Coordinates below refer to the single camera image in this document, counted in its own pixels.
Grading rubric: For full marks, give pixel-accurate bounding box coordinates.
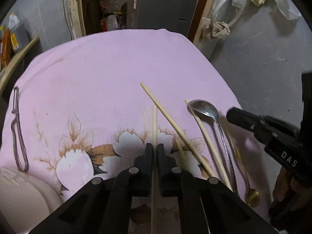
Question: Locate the white plastic utensil holder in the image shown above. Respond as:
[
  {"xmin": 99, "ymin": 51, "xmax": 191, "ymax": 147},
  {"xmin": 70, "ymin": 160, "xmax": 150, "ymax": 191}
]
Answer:
[{"xmin": 1, "ymin": 168, "xmax": 62, "ymax": 233}]

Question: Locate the steel spoon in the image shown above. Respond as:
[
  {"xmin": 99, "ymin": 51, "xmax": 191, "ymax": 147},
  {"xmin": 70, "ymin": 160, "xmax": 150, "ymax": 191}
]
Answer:
[{"xmin": 189, "ymin": 99, "xmax": 238, "ymax": 194}]

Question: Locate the wooden door frame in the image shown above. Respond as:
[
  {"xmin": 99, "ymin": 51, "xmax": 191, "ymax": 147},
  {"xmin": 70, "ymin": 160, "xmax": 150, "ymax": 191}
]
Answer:
[{"xmin": 64, "ymin": 0, "xmax": 208, "ymax": 42}]

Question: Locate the grey cabinet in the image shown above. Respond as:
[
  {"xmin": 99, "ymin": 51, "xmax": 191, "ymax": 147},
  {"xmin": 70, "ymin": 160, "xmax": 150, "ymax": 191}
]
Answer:
[{"xmin": 126, "ymin": 0, "xmax": 197, "ymax": 36}]

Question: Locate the wooden chopstick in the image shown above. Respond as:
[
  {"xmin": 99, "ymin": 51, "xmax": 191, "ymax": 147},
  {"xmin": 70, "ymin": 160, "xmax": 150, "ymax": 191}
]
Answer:
[
  {"xmin": 151, "ymin": 105, "xmax": 157, "ymax": 234},
  {"xmin": 140, "ymin": 82, "xmax": 216, "ymax": 177},
  {"xmin": 185, "ymin": 99, "xmax": 233, "ymax": 191},
  {"xmin": 175, "ymin": 139, "xmax": 190, "ymax": 171}
]

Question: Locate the white hose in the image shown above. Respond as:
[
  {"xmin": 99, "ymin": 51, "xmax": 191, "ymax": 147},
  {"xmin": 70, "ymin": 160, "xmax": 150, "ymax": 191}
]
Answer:
[{"xmin": 210, "ymin": 0, "xmax": 244, "ymax": 28}]

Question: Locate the large oil jug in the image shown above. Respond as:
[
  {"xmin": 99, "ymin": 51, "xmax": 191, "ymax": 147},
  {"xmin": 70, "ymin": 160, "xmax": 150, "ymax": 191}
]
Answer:
[{"xmin": 8, "ymin": 13, "xmax": 30, "ymax": 53}]

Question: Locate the knotted beige rag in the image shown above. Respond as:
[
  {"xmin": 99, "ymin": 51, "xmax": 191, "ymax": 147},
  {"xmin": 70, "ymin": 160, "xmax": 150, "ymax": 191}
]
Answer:
[{"xmin": 202, "ymin": 18, "xmax": 230, "ymax": 40}]

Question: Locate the beige kitchen counter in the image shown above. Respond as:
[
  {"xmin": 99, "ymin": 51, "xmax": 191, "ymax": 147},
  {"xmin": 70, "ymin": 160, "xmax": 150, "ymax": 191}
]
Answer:
[{"xmin": 0, "ymin": 36, "xmax": 39, "ymax": 95}]

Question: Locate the gold handled spoon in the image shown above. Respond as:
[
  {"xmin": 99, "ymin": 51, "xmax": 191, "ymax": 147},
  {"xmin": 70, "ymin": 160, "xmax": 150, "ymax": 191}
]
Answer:
[{"xmin": 220, "ymin": 113, "xmax": 260, "ymax": 208}]

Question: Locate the right hand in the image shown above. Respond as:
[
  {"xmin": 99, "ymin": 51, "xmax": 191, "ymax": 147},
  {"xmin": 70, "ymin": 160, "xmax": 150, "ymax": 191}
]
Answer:
[{"xmin": 272, "ymin": 167, "xmax": 311, "ymax": 208}]

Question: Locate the pink floral table cloth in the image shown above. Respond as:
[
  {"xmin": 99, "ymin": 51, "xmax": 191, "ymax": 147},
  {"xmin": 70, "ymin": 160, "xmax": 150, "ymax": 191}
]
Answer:
[{"xmin": 0, "ymin": 28, "xmax": 269, "ymax": 234}]

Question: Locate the orange seasoning packet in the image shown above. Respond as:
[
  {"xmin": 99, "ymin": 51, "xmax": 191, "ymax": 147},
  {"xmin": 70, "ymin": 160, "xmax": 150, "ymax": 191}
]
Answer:
[{"xmin": 1, "ymin": 28, "xmax": 11, "ymax": 68}]

